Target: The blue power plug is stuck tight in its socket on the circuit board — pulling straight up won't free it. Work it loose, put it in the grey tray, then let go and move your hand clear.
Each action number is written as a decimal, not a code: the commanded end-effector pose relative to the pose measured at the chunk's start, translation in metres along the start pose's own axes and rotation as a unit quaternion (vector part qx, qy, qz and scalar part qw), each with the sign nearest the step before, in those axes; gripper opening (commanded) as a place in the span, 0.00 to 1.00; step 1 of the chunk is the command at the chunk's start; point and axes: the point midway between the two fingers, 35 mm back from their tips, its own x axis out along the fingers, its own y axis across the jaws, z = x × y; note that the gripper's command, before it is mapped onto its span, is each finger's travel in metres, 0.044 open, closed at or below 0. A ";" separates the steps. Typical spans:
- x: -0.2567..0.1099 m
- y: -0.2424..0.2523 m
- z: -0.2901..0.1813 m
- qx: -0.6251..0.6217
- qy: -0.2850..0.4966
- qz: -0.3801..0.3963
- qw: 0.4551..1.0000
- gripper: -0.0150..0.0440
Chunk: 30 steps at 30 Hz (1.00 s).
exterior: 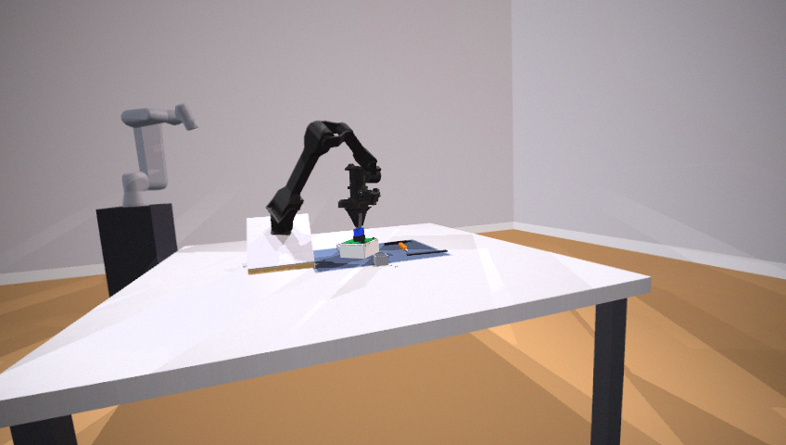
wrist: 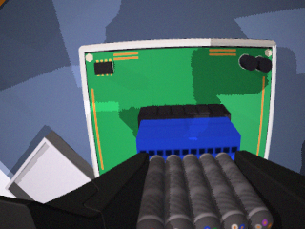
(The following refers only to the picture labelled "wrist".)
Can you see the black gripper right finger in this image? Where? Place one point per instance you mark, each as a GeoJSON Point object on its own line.
{"type": "Point", "coordinates": [281, 190]}

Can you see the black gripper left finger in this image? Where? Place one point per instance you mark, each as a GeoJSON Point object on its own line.
{"type": "Point", "coordinates": [110, 201]}

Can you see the blue plug with grey cables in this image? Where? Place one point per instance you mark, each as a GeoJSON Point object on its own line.
{"type": "Point", "coordinates": [192, 181]}

